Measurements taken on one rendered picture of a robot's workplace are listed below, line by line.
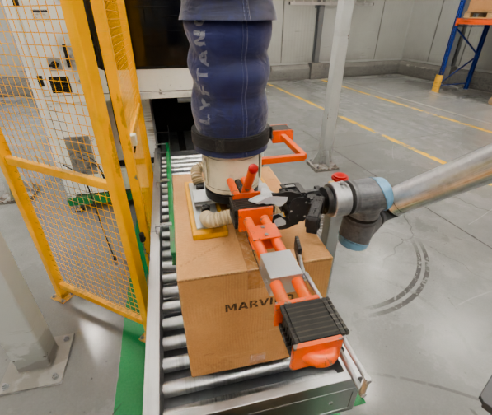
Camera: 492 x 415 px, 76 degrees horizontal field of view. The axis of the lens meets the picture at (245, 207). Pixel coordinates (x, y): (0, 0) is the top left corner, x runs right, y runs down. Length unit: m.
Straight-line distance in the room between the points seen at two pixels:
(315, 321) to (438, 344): 1.79
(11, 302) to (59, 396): 0.55
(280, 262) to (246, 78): 0.44
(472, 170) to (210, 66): 0.65
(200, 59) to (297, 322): 0.62
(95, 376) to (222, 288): 1.31
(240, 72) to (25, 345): 1.68
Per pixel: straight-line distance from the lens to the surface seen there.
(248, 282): 0.81
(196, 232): 0.88
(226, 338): 0.96
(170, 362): 1.28
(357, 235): 0.91
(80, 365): 2.09
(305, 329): 0.48
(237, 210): 0.73
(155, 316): 1.35
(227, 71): 0.80
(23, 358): 2.09
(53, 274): 2.36
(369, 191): 0.84
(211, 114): 0.83
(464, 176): 0.90
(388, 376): 2.00
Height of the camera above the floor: 1.60
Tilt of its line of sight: 31 degrees down
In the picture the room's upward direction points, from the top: straight up
